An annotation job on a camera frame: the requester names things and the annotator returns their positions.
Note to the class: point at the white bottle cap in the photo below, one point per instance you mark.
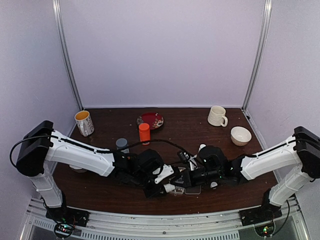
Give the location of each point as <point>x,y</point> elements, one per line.
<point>213,185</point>

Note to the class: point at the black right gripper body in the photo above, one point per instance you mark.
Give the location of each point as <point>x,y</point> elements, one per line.
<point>210,176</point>

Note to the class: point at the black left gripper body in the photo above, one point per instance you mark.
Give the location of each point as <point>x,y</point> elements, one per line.
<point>141,178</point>

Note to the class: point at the clear plastic pill organizer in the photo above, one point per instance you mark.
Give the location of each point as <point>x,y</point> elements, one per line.
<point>187,191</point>

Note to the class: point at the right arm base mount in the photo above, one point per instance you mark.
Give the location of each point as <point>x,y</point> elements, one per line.
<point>262,218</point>

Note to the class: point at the grey lid pill bottle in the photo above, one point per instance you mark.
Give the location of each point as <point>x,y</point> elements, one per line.
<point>121,144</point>

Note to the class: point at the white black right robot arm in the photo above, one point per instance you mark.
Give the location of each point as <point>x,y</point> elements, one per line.
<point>302,150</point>

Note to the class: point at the white scalloped bowl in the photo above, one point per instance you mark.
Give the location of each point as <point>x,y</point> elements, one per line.
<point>77,169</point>

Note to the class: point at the aluminium frame post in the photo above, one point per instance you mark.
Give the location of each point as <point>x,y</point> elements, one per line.
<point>264,30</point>
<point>65,53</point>

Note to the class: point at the yellow interior patterned mug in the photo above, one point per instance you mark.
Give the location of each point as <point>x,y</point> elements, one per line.
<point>84,123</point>

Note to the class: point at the orange pill bottle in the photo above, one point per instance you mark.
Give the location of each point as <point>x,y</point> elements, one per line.
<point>144,133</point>

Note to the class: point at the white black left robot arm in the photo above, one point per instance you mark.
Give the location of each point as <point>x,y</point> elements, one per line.
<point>44,144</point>

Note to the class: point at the small white bowl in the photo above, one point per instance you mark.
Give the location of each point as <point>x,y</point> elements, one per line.
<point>240,136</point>

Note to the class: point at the cream ribbed mug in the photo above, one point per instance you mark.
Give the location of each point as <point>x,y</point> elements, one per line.
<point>217,116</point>

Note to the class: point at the left aluminium frame post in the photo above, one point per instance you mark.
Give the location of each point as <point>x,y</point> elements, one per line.
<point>65,53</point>

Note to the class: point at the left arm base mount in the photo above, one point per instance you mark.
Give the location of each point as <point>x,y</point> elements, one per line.
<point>66,219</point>

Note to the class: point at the red floral plate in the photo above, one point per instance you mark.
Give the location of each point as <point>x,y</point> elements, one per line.
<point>153,119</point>

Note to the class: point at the right aluminium frame post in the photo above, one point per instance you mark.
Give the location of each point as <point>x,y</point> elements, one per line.
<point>264,30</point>

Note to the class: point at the white pill bottle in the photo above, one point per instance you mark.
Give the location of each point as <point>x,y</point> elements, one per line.
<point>201,146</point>
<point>169,187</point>

